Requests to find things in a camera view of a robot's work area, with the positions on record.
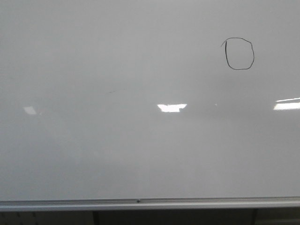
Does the white whiteboard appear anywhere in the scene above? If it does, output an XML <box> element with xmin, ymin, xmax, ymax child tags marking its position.
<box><xmin>0</xmin><ymin>0</ymin><xmax>300</xmax><ymax>201</ymax></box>

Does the aluminium whiteboard tray rail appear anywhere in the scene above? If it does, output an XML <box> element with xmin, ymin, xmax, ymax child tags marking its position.
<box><xmin>0</xmin><ymin>196</ymin><xmax>300</xmax><ymax>212</ymax></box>

